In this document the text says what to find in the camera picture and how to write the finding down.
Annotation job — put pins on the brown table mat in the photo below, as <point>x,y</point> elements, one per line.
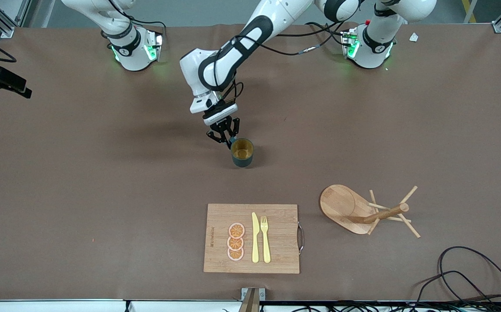
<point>103,208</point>

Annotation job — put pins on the wooden cutting board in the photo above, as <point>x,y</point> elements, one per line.
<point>276,255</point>

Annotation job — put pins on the yellow plastic fork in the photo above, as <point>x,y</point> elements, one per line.
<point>266,242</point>

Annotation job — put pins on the yellow plastic knife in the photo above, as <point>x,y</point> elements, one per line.
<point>255,238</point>

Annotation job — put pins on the metal table edge bracket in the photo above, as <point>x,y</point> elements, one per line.
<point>252,297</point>

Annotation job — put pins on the dark teal ribbed cup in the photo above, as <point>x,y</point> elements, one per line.
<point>242,158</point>

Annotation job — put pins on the orange slice toy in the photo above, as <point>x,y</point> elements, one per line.
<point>235,243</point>
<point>237,230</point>
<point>235,254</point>

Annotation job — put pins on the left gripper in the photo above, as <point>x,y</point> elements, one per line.
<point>217,106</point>

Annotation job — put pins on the white paper scrap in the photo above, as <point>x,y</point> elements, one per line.
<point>414,37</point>

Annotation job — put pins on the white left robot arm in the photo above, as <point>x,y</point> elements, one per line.
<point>276,17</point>

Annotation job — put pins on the wooden cup rack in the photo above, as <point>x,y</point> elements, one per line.
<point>341,206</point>

